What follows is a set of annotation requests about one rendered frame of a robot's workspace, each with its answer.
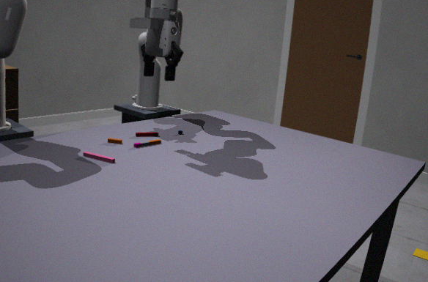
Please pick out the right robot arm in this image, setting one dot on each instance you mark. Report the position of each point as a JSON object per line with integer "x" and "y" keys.
{"x": 12, "y": 17}

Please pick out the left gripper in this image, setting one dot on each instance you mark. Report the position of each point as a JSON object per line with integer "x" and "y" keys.
{"x": 162, "y": 42}

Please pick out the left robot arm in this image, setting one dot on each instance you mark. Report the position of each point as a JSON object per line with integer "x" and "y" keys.
{"x": 148, "y": 88}

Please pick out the orange rod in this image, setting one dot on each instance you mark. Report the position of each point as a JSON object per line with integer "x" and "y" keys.
{"x": 155, "y": 142}
{"x": 116, "y": 141}

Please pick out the pink rod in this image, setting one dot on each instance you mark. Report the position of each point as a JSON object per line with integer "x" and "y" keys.
{"x": 99, "y": 157}

